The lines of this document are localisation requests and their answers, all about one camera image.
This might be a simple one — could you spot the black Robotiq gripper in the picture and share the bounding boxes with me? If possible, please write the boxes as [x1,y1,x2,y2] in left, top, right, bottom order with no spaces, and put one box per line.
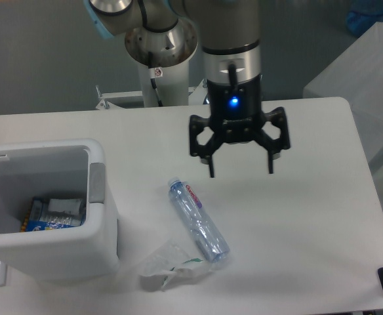
[189,75,291,178]

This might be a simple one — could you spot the clear plastic water bottle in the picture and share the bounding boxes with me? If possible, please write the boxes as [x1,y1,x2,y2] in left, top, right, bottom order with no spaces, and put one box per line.
[168,177,230,263]

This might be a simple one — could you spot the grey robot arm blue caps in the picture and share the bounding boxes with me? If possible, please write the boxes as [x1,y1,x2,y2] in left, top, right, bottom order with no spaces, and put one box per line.
[85,1,291,166]

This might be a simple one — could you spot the white plastic trash can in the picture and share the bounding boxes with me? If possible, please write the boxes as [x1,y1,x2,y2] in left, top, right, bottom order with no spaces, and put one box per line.
[0,138,119,280]

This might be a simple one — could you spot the white side cabinet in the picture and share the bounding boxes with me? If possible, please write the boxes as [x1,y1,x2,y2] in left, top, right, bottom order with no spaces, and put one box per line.
[303,22,383,210]

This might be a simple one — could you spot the blue object top right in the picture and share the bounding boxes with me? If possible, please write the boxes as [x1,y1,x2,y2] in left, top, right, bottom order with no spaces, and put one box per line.
[346,0,383,37]

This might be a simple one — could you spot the white crumpled paper in bin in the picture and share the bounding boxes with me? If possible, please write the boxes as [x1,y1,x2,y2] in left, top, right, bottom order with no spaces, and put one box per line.
[48,199,83,215]

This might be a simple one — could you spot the blue snack wrapper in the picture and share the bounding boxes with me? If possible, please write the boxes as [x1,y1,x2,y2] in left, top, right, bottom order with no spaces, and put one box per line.
[20,198,86,232]

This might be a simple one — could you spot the white mounting bracket with bolts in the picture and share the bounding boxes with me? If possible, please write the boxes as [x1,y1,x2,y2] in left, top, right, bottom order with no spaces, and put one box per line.
[95,79,210,110]

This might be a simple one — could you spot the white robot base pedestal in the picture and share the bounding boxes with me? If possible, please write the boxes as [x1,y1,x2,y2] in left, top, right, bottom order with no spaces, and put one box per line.
[125,20,197,108]

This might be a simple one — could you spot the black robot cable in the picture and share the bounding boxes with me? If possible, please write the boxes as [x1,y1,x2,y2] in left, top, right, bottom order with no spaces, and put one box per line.
[146,51,163,108]

